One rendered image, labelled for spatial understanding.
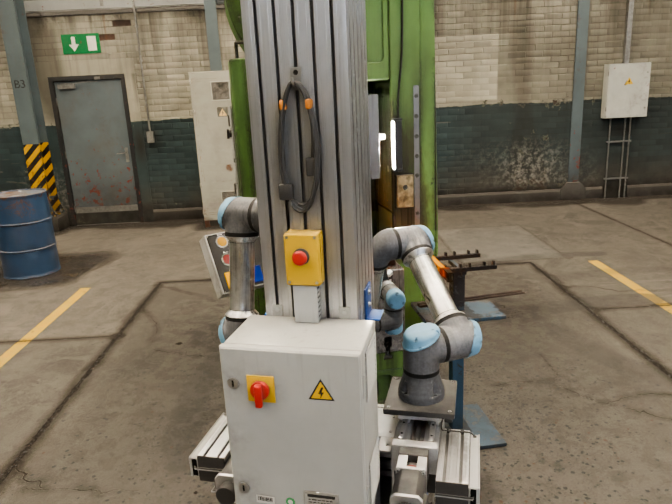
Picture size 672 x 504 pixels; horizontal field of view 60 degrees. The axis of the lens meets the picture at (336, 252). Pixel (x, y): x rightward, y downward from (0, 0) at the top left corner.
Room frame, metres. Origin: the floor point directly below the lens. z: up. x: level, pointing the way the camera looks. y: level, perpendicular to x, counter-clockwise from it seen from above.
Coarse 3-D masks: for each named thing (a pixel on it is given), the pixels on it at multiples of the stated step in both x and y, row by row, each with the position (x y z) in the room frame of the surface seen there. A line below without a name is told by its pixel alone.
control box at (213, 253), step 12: (204, 240) 2.53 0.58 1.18; (216, 240) 2.53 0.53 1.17; (228, 240) 2.56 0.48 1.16; (204, 252) 2.54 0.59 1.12; (216, 252) 2.50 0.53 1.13; (228, 252) 2.53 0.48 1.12; (216, 264) 2.47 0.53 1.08; (228, 264) 2.50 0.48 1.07; (216, 276) 2.45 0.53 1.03; (216, 288) 2.46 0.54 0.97; (228, 288) 2.44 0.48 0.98
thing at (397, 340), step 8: (400, 272) 2.80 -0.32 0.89; (392, 280) 2.80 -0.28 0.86; (400, 280) 2.80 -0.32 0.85; (376, 336) 2.78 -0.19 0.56; (384, 336) 2.79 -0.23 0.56; (392, 336) 2.79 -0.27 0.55; (400, 336) 2.80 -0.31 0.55; (376, 344) 2.78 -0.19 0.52; (384, 344) 2.80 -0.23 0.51; (392, 344) 2.79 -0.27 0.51; (400, 344) 2.80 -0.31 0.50; (376, 352) 2.78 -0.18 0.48
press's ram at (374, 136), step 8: (368, 96) 2.84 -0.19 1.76; (376, 96) 2.85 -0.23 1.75; (368, 104) 2.84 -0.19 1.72; (376, 104) 2.85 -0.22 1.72; (376, 112) 2.85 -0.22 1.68; (376, 120) 2.85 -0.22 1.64; (376, 128) 2.85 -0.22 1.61; (376, 136) 2.85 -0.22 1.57; (384, 136) 3.05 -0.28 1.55; (376, 144) 2.85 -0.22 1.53; (376, 152) 2.85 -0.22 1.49; (376, 160) 2.84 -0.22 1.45; (376, 168) 2.84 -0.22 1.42; (376, 176) 2.84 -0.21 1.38
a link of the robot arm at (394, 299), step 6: (384, 288) 2.26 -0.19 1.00; (390, 288) 2.23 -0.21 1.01; (396, 288) 2.22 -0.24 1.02; (384, 294) 2.23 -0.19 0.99; (390, 294) 2.18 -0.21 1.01; (396, 294) 2.18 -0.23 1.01; (402, 294) 2.18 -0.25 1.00; (384, 300) 2.23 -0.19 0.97; (390, 300) 2.17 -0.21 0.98; (396, 300) 2.18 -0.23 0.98; (402, 300) 2.18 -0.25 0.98; (384, 306) 2.23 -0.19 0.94; (390, 306) 2.18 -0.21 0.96; (396, 306) 2.18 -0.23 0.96; (402, 306) 2.18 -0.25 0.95
